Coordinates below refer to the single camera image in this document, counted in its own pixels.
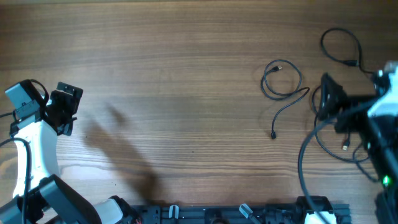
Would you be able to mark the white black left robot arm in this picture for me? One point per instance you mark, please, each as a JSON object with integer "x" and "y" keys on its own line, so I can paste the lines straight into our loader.
{"x": 39, "y": 119}

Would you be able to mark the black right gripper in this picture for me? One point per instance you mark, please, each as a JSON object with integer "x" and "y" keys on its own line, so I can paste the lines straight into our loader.
{"x": 329, "y": 102}

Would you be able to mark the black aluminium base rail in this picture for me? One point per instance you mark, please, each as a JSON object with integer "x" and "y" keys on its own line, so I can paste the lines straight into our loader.
{"x": 285, "y": 213}

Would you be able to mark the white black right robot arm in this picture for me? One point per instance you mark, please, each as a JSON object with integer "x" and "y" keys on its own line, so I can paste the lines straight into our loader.
{"x": 374, "y": 118}

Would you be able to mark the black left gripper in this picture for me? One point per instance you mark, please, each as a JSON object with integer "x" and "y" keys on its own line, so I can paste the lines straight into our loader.
{"x": 72, "y": 102}

